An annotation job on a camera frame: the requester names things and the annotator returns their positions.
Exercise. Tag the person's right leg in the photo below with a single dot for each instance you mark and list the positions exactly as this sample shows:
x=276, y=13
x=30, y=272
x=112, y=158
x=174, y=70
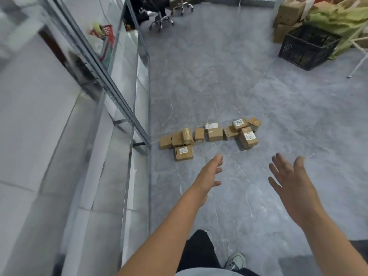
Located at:
x=248, y=272

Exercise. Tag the person's right hand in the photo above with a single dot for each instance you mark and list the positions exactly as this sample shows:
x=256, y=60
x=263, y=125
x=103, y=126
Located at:
x=296, y=192

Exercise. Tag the brown box square white label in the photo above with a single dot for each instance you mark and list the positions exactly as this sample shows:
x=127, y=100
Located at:
x=184, y=156

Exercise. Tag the person's left forearm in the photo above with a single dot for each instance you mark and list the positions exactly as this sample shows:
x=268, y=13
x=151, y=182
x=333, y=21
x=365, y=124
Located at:
x=161, y=244

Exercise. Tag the person's left hand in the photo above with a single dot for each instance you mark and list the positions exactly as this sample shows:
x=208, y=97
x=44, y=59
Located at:
x=207, y=181

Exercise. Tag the person's leg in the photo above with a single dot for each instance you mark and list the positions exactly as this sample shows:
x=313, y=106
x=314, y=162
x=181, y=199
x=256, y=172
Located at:
x=198, y=250
x=248, y=272

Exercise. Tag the black office chair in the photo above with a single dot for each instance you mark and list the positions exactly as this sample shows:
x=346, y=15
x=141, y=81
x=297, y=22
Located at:
x=149, y=4

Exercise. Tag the red and green packets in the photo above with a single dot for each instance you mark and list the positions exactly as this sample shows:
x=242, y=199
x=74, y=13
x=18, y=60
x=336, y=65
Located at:
x=107, y=31

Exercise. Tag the chrome chair base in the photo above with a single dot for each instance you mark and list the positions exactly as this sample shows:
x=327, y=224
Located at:
x=161, y=20
x=182, y=5

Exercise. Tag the pile of brown cardboard boxes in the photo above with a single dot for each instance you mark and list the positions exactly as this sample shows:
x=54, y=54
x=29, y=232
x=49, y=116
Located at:
x=165, y=142

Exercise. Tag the black storage crate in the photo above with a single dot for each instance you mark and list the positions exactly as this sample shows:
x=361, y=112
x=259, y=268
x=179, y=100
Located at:
x=304, y=51

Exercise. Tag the white chair with orange seat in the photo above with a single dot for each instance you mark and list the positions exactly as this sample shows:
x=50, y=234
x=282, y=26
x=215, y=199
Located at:
x=358, y=64

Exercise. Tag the person's left leg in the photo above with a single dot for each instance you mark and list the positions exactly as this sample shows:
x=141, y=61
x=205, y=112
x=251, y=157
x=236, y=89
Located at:
x=198, y=250

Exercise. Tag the small brown cardboard box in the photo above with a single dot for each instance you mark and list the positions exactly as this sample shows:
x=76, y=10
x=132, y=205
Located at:
x=280, y=33

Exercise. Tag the person's white shirt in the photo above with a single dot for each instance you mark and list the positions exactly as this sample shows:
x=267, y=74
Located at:
x=207, y=273

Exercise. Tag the heap of large cardboard boxes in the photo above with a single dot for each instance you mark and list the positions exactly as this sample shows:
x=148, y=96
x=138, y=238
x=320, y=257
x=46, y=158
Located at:
x=287, y=11

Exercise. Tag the yellow green plastic bag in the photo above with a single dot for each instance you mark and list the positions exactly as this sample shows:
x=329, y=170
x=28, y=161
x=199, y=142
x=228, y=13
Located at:
x=339, y=20

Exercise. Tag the person's right forearm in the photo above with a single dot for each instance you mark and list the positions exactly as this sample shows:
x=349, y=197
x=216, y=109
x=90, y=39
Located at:
x=336, y=250

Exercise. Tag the person's right shoe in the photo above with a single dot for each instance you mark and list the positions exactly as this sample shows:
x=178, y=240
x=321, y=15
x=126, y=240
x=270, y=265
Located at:
x=235, y=261

